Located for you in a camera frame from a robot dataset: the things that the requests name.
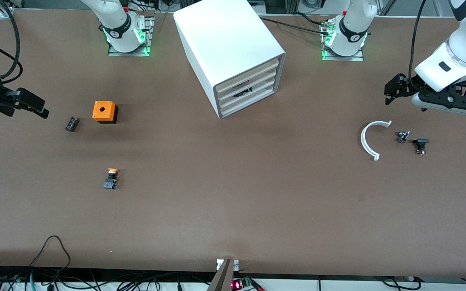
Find orange emergency stop button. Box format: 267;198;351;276
103;168;120;190

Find circuit board with red light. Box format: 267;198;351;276
230;276;266;291

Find white plastic half ring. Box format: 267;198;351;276
360;120;392;162

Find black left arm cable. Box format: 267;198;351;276
409;0;428;81

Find small black switch part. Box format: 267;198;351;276
412;138;430;155

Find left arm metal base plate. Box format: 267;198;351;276
321;19;364;62

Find orange button enclosure box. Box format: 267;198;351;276
92;101;119;124

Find aluminium frame profile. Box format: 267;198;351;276
0;0;15;19

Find black cable on table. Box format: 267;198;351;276
259;14;330;37

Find looped thin black cable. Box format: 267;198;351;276
29;235;72;279

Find curled black cable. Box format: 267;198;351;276
381;276;419;291

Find white table edge rail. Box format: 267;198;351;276
0;278;466;291

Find tangled black cables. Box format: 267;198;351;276
0;265;217;291

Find grey metal mounting post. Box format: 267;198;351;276
207;259;240;291

